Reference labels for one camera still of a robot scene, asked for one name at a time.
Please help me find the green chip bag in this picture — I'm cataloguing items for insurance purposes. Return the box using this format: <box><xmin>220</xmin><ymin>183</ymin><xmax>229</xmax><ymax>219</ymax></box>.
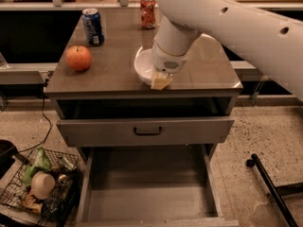
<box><xmin>22</xmin><ymin>148</ymin><xmax>51</xmax><ymax>187</ymax></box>

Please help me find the grey top drawer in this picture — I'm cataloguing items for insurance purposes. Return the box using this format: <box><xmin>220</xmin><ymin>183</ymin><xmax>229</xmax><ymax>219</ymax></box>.
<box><xmin>57</xmin><ymin>116</ymin><xmax>234</xmax><ymax>148</ymax></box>

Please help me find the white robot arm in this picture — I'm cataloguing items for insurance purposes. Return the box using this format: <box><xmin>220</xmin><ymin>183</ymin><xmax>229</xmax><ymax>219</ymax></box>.
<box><xmin>151</xmin><ymin>0</ymin><xmax>303</xmax><ymax>100</ymax></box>

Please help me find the black drawer handle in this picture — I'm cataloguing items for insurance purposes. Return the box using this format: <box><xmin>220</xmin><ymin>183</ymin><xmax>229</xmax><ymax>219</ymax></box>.
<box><xmin>134</xmin><ymin>127</ymin><xmax>163</xmax><ymax>136</ymax></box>

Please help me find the beige cup in basket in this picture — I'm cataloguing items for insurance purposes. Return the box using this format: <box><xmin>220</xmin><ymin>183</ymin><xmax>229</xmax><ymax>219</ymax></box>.
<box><xmin>31</xmin><ymin>171</ymin><xmax>56</xmax><ymax>200</ymax></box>

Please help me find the red apple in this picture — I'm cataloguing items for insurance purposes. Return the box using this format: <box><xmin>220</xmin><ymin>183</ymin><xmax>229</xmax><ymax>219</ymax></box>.
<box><xmin>66</xmin><ymin>45</ymin><xmax>92</xmax><ymax>71</ymax></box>

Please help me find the black wire basket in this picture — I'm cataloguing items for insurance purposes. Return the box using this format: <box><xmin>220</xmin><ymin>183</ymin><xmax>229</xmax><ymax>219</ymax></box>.
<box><xmin>1</xmin><ymin>148</ymin><xmax>81</xmax><ymax>227</ymax></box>

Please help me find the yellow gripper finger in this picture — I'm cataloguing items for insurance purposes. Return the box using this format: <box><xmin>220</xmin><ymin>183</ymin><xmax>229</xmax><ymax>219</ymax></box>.
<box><xmin>151</xmin><ymin>72</ymin><xmax>172</xmax><ymax>90</ymax></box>

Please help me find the black power cable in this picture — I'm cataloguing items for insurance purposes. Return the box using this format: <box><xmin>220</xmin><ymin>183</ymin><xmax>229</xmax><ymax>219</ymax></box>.
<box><xmin>17</xmin><ymin>74</ymin><xmax>54</xmax><ymax>154</ymax></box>

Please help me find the grey drawer cabinet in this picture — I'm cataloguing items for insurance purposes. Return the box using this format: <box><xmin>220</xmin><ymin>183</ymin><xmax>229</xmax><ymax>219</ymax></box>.
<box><xmin>44</xmin><ymin>7</ymin><xmax>244</xmax><ymax>227</ymax></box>

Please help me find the blue pepsi can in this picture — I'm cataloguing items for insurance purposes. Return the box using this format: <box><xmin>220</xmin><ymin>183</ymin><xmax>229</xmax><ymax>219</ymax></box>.
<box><xmin>81</xmin><ymin>8</ymin><xmax>105</xmax><ymax>45</ymax></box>

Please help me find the black chair leg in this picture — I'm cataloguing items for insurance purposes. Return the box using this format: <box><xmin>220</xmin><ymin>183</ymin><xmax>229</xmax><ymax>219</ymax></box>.
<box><xmin>246</xmin><ymin>153</ymin><xmax>303</xmax><ymax>227</ymax></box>

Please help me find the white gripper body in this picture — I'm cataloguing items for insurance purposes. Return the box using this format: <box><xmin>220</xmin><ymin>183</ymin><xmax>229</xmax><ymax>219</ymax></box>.
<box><xmin>151</xmin><ymin>16</ymin><xmax>202</xmax><ymax>74</ymax></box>

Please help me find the red coke can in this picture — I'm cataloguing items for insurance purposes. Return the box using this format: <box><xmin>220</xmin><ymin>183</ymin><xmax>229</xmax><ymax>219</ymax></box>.
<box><xmin>140</xmin><ymin>0</ymin><xmax>156</xmax><ymax>29</ymax></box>

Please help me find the grey open bottom drawer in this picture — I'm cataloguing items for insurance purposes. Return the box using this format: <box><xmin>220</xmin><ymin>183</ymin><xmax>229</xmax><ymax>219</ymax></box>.
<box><xmin>76</xmin><ymin>145</ymin><xmax>240</xmax><ymax>227</ymax></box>

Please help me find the white bowl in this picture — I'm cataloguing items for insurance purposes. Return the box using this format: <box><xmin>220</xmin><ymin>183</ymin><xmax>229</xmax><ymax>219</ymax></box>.
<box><xmin>134</xmin><ymin>49</ymin><xmax>153</xmax><ymax>85</ymax></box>

